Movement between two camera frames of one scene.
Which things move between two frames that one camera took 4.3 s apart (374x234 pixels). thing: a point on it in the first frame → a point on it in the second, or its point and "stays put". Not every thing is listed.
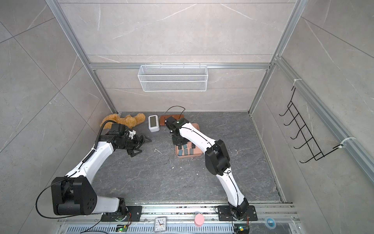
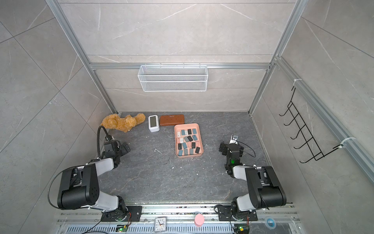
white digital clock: [153, 123] stays put
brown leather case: [163, 117] stays put
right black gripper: [176, 143] → [225, 148]
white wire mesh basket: [173, 78] stays put
